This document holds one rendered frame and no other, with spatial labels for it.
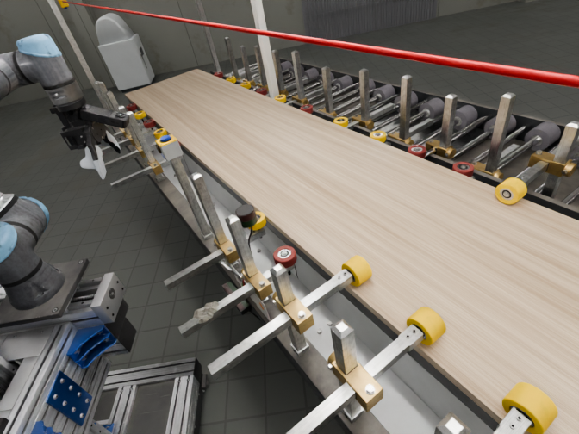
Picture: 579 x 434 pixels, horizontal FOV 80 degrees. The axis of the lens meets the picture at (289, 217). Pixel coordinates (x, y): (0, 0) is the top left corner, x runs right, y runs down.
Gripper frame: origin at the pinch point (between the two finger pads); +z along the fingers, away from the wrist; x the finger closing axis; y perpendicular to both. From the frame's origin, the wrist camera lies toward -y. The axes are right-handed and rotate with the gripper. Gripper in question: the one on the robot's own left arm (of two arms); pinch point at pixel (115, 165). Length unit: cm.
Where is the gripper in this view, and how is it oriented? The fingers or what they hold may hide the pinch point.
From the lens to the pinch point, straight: 115.1
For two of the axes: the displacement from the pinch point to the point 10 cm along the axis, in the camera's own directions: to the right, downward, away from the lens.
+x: 0.8, 6.3, -7.8
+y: -9.8, 1.8, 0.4
